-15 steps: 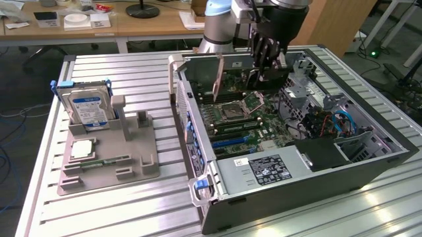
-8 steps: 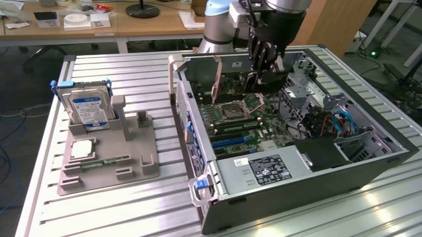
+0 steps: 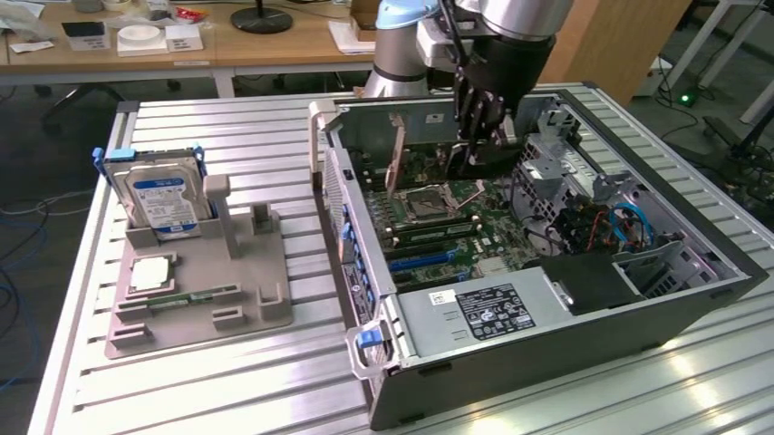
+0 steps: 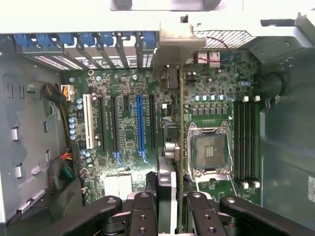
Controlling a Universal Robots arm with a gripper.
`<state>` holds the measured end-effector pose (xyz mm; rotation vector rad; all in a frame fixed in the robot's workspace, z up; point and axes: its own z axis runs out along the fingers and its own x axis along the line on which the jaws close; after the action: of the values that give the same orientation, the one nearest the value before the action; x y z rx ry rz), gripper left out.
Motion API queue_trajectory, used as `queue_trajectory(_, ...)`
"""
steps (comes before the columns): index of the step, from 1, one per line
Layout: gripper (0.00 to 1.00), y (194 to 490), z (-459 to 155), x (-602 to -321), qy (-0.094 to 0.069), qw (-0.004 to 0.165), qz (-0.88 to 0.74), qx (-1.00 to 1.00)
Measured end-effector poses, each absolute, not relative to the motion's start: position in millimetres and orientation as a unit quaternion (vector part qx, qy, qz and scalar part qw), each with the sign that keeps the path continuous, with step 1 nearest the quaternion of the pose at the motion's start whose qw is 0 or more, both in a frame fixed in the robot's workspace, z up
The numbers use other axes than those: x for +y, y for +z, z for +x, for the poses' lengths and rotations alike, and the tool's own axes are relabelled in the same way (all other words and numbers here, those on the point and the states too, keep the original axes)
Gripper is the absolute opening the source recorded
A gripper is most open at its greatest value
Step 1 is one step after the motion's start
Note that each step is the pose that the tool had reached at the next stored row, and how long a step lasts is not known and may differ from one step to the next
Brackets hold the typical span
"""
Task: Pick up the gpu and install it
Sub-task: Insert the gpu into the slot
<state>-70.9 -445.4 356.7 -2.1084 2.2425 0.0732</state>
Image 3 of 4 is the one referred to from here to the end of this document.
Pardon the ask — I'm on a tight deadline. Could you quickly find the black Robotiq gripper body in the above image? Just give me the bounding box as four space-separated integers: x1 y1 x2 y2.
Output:
469 35 557 111

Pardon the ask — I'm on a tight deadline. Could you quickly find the graphics card with metal bracket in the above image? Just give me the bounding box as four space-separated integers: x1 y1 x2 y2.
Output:
384 111 525 201

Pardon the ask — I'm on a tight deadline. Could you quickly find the silver drive cage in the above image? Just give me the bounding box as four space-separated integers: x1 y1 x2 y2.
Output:
513 130 606 219

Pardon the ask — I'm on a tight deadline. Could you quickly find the open socket cover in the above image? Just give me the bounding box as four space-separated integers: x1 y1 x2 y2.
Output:
445 178 489 205

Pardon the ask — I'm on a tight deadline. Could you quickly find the wooden cabinet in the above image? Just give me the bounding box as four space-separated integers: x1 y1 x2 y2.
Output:
536 0 695 103

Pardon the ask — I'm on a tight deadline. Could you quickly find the CPU socket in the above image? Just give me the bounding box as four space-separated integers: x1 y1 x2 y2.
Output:
404 185 458 223

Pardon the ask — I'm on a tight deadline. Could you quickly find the black RAM slot row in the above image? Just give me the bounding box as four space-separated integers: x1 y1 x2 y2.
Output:
361 161 393 192

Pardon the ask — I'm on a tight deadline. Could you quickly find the green motherboard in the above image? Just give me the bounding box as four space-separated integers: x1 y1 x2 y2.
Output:
360 156 546 295

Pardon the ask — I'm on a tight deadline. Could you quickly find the white paper stack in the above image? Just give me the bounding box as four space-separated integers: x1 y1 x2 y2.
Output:
329 20 381 55

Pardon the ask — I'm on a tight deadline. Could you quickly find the black installed RAM stick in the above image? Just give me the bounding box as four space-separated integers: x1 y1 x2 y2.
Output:
393 217 480 248

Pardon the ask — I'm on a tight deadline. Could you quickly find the cardboard box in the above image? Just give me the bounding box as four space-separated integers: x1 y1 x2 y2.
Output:
350 0 382 31

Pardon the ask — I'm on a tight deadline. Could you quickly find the blue expansion slot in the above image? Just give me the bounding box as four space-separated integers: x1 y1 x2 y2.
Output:
385 251 453 274

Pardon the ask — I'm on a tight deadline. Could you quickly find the wooden desk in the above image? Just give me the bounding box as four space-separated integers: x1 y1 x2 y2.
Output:
0 0 546 87

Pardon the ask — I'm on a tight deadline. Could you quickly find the black round lamp base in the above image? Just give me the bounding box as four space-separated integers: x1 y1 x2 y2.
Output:
230 0 294 35

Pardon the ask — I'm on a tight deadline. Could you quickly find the grey power supply unit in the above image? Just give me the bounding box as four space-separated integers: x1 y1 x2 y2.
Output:
396 266 574 359

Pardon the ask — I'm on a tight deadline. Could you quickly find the small white box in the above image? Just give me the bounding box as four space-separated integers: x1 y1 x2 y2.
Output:
163 24 203 53

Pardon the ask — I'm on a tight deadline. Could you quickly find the open black PC case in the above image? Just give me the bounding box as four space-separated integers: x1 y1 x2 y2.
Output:
308 86 771 431

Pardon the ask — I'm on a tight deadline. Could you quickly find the hard disk with blue caddy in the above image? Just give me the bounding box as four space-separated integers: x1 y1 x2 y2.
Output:
94 143 211 241

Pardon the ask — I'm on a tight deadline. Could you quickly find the grey parts rack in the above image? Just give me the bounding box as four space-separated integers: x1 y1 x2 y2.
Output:
106 173 297 360

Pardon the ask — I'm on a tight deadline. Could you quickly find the white round dish on box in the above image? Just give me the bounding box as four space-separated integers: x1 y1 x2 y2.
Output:
117 25 170 58

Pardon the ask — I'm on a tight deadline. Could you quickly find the green RAM stick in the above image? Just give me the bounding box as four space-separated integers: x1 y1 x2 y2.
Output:
149 289 237 312

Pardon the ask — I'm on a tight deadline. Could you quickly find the silver CPU chip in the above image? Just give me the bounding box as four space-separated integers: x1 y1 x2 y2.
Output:
131 258 175 289

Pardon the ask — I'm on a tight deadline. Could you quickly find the black office chair base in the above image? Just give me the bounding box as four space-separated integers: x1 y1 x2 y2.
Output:
41 83 126 133

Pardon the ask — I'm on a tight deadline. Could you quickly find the white box with black top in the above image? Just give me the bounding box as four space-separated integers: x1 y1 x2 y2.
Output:
62 21 113 52

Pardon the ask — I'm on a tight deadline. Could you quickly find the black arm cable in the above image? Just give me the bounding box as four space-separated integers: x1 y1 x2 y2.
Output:
438 0 472 67

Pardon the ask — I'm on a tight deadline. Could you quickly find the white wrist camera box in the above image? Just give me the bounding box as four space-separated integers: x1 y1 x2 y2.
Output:
416 21 474 70

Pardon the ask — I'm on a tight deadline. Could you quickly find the white table frame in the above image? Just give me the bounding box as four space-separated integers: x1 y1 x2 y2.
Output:
663 0 774 123

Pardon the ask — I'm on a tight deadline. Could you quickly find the blue wire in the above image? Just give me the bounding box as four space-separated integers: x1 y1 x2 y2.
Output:
609 204 659 248

